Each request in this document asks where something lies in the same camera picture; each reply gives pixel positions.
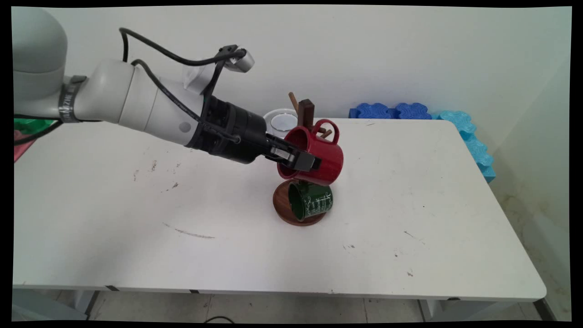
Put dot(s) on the light blue foam block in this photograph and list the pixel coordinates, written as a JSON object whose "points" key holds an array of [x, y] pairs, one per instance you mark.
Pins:
{"points": [[457, 123], [488, 174], [478, 152]]}

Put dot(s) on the green bag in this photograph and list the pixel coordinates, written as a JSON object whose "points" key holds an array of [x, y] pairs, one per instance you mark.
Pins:
{"points": [[32, 125]]}

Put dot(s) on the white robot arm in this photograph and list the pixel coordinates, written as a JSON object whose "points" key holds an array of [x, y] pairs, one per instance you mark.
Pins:
{"points": [[123, 95]]}

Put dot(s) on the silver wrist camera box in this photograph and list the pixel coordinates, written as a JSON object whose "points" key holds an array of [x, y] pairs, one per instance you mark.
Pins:
{"points": [[239, 61]]}

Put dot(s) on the dark blue foam block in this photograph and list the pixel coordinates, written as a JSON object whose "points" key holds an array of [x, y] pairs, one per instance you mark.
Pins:
{"points": [[412, 110], [371, 110]]}

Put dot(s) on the green mug with white print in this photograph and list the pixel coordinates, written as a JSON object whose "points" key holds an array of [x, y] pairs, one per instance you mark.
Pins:
{"points": [[314, 202]]}

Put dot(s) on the pink red cloth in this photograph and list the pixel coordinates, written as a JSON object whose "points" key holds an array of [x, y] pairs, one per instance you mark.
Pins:
{"points": [[22, 146]]}

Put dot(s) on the dark wooden mug tree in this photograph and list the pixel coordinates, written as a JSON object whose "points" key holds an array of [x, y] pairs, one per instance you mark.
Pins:
{"points": [[306, 114]]}

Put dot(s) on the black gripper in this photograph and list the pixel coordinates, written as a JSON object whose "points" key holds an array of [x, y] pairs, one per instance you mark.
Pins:
{"points": [[232, 134]]}

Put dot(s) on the red and white enamel bowl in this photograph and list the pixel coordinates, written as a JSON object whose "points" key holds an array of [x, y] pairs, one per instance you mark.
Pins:
{"points": [[282, 122]]}

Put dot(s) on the red ceramic mug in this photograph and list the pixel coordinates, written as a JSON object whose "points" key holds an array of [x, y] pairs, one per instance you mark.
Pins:
{"points": [[325, 155]]}

